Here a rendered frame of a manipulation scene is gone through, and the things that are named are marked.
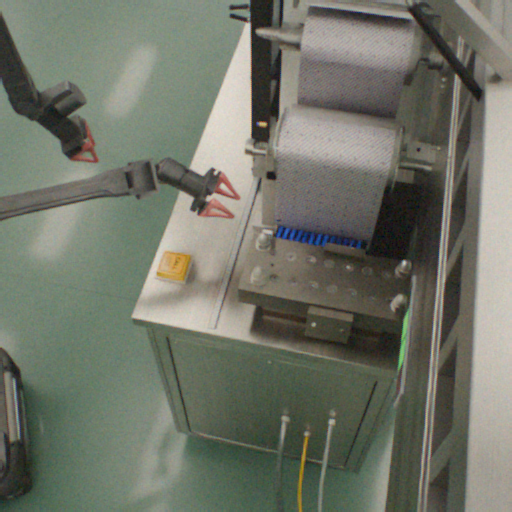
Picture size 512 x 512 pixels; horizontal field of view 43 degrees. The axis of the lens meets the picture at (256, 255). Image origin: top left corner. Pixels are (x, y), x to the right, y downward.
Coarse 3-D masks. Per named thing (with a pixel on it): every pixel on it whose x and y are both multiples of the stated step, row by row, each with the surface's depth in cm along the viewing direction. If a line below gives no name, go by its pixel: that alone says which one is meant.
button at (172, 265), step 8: (168, 256) 164; (176, 256) 164; (184, 256) 164; (160, 264) 163; (168, 264) 163; (176, 264) 163; (184, 264) 163; (160, 272) 162; (168, 272) 162; (176, 272) 162; (184, 272) 162
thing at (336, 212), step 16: (288, 192) 146; (304, 192) 145; (320, 192) 143; (336, 192) 142; (352, 192) 141; (288, 208) 151; (304, 208) 149; (320, 208) 148; (336, 208) 147; (352, 208) 145; (368, 208) 144; (288, 224) 155; (304, 224) 154; (320, 224) 153; (336, 224) 151; (352, 224) 150; (368, 224) 149; (368, 240) 153
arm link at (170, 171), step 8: (168, 160) 147; (160, 168) 147; (168, 168) 147; (176, 168) 147; (184, 168) 149; (160, 176) 147; (168, 176) 147; (176, 176) 148; (168, 184) 150; (176, 184) 149
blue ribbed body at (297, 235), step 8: (280, 232) 154; (288, 232) 155; (296, 232) 155; (304, 232) 155; (296, 240) 154; (304, 240) 153; (312, 240) 153; (320, 240) 153; (328, 240) 154; (336, 240) 154; (344, 240) 153; (352, 240) 152; (360, 240) 153; (360, 248) 153
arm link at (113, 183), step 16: (96, 176) 142; (112, 176) 143; (128, 176) 146; (144, 176) 146; (32, 192) 137; (48, 192) 138; (64, 192) 139; (80, 192) 141; (96, 192) 142; (112, 192) 143; (128, 192) 145; (144, 192) 146; (0, 208) 135; (16, 208) 136; (32, 208) 137; (48, 208) 139
